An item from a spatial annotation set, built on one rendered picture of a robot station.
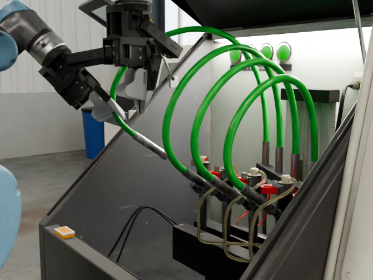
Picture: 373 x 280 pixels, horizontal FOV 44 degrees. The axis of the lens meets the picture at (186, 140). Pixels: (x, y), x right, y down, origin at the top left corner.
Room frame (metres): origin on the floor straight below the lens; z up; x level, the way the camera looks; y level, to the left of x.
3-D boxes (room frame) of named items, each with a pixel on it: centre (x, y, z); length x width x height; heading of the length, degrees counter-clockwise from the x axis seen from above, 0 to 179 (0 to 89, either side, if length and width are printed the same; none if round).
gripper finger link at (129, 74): (0.95, 0.12, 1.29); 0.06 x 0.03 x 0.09; 127
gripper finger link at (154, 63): (0.93, 0.08, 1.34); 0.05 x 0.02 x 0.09; 37
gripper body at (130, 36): (0.94, 0.11, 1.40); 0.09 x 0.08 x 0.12; 127
